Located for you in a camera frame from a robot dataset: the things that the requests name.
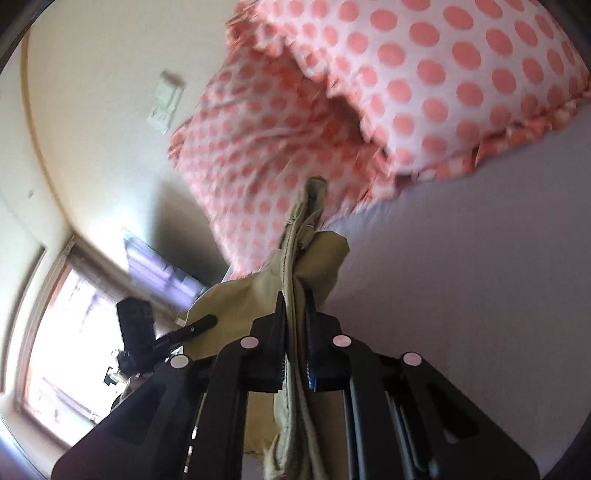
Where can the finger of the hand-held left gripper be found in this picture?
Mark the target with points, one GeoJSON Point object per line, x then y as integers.
{"type": "Point", "coordinates": [191, 328]}

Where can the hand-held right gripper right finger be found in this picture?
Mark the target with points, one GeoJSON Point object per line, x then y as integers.
{"type": "Point", "coordinates": [314, 350]}

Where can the pink polka dot pillow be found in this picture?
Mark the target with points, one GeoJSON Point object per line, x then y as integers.
{"type": "Point", "coordinates": [258, 152]}

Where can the lavender bed sheet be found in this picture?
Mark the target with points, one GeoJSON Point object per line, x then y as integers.
{"type": "Point", "coordinates": [461, 277]}

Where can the white wall outlet plate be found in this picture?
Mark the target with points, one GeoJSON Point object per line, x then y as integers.
{"type": "Point", "coordinates": [160, 118]}

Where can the dark wall-mounted screen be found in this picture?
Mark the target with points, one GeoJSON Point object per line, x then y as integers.
{"type": "Point", "coordinates": [159, 272]}

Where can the khaki pants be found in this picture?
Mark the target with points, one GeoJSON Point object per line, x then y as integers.
{"type": "Point", "coordinates": [302, 258]}

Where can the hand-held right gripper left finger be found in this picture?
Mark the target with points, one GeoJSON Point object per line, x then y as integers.
{"type": "Point", "coordinates": [278, 344]}

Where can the window with wooden frame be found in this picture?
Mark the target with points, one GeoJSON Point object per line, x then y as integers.
{"type": "Point", "coordinates": [69, 341]}

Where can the white pillow with pink dots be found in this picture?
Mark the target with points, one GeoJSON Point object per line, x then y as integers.
{"type": "Point", "coordinates": [443, 74]}

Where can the white wall switch plate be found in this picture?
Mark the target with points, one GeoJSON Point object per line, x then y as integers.
{"type": "Point", "coordinates": [171, 88]}

